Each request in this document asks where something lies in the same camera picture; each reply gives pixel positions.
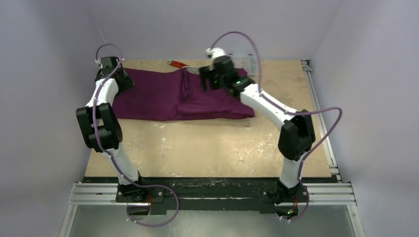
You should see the orange handled adjustable wrench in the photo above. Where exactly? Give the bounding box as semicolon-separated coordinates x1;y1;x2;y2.
167;60;189;69

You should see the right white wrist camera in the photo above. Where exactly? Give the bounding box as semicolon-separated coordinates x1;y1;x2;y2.
205;47;227;60

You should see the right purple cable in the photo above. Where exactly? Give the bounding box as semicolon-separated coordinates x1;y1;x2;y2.
209;31;343;223

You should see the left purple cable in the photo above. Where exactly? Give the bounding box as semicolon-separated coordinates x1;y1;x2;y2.
91;44;180;228

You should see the clear plastic compartment box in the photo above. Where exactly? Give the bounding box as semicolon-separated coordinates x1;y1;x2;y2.
232;54;259;78

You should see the purple cable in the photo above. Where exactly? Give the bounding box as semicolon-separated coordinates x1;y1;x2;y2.
91;44;180;228
209;31;343;223

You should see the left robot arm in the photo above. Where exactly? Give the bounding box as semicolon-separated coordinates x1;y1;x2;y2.
76;56;147;202

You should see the purple cloth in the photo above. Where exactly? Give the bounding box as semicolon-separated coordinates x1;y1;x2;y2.
112;69;255;121

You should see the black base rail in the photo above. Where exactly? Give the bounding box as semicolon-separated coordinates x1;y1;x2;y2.
82;177;337;217

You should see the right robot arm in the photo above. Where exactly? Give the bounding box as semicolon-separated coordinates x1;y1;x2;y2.
199;55;316;201

